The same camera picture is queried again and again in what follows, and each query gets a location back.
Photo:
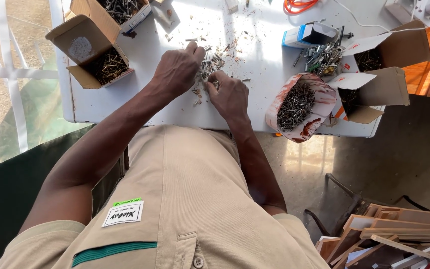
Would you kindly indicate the small white block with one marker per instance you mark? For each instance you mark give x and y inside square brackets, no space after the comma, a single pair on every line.
[232,6]

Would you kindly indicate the heap of brass screws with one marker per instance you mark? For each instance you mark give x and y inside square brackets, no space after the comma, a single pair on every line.
[106,67]

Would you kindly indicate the white metal railing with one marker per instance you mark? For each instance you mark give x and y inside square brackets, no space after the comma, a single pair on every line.
[11,74]

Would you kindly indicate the cardboard box with white side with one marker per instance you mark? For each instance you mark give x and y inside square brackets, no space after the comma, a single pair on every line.
[99,11]

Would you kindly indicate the large orange-printed cardboard box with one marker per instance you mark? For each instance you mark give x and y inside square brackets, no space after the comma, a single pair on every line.
[401,46]

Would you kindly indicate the blue and white small box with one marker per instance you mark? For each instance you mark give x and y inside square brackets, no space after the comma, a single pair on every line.
[308,35]

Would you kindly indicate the red-stained cut plastic container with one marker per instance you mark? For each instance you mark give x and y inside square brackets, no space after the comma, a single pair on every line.
[321,97]

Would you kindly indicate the person's left fingers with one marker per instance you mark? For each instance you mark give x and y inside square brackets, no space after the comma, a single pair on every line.
[195,52]

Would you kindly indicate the heap of dark screws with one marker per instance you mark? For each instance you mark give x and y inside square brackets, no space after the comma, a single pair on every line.
[368,60]

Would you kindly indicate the white device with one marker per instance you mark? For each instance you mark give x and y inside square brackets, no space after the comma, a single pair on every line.
[420,9]

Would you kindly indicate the heap of grey nails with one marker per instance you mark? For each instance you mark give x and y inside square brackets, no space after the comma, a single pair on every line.
[295,106]

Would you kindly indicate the person's beige shirt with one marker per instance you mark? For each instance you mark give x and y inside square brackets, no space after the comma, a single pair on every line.
[185,201]

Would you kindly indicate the person's right hand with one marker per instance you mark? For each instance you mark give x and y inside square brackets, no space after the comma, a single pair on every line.
[230,97]

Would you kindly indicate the small orange-printed cardboard box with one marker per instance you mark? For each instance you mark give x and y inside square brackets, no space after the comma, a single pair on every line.
[383,87]

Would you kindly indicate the person's left hand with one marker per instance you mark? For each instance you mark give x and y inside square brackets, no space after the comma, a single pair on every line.
[176,71]

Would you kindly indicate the pile of mixed loose screws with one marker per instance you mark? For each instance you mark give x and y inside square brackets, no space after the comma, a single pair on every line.
[211,63]

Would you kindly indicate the cardboard box with white patch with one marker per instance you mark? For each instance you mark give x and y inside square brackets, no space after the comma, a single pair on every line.
[84,41]

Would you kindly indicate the green tarp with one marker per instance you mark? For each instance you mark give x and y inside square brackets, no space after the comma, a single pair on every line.
[32,123]

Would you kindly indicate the black metal frame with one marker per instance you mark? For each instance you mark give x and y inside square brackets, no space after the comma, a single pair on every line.
[349,205]

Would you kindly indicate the heap of black screws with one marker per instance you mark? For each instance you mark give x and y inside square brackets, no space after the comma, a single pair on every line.
[122,9]

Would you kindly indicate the pile of metal hardware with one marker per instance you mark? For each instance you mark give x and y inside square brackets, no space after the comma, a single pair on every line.
[323,58]

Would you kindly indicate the heap of wood offcuts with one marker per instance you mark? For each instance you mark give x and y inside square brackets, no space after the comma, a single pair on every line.
[390,239]

